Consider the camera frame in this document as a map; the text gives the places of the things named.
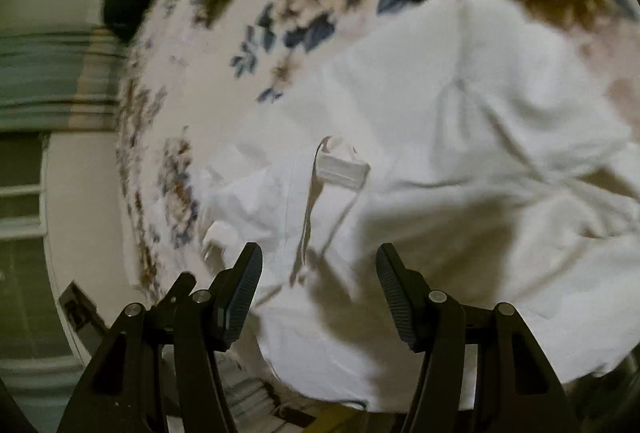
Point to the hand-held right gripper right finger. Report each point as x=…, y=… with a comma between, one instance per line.
x=397, y=298

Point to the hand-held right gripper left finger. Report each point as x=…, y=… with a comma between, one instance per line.
x=240, y=298

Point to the white shirt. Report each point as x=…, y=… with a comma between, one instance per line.
x=450, y=138

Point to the white framed window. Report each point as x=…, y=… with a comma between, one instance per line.
x=20, y=173

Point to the bed with floral cover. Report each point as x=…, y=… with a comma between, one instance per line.
x=225, y=28

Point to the grey-blue striped curtain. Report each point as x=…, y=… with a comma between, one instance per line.
x=50, y=73

